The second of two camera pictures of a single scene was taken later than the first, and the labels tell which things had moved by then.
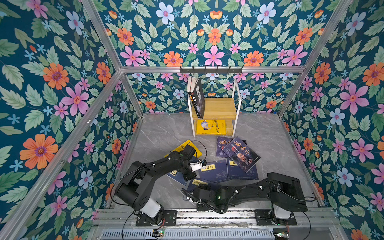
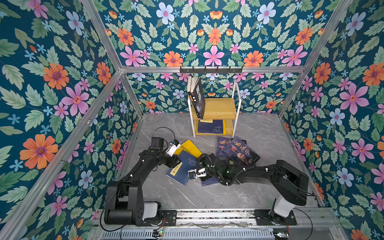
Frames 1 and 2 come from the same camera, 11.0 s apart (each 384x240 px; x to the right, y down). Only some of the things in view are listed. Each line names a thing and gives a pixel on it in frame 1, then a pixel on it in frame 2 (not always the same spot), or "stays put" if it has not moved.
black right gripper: (202, 208) to (203, 159)
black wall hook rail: (211, 70) stays put
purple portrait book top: (240, 153) stays put
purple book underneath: (220, 151) stays put
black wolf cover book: (199, 99) stays put
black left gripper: (190, 177) to (173, 162)
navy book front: (193, 183) to (212, 126)
